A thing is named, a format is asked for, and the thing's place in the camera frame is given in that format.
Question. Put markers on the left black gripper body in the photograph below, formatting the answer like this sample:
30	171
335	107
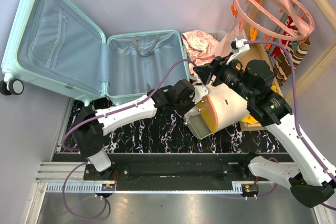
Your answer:
183	106

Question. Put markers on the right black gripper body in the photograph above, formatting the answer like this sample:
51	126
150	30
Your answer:
230	75

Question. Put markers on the cream pink-print cloth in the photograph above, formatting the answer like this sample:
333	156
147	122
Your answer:
199	48

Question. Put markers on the white round drum box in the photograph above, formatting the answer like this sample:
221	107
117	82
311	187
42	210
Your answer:
221	108

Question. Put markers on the light blue hard-shell suitcase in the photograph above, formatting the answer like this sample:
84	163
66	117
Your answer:
55	45

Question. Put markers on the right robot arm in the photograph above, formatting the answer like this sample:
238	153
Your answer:
313	181

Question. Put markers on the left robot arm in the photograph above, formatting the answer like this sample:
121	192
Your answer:
93	125

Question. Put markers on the translucent pink plastic bag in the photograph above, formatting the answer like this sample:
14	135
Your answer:
223	49

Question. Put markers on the white perforated plastic basket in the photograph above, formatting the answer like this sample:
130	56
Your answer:
219	33

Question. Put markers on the black marble pattern mat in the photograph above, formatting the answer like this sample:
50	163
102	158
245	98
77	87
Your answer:
168	134

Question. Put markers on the yellow cloth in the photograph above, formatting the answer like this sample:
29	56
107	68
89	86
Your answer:
251	120

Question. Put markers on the brown striped cloth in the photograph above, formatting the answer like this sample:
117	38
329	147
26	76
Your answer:
282	68

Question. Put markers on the pink round clip hanger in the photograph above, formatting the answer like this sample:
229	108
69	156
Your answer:
287	20

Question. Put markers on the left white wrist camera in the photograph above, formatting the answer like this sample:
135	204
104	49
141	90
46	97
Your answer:
200	92

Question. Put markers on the wooden hanger rack frame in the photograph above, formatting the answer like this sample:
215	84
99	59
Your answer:
312	83

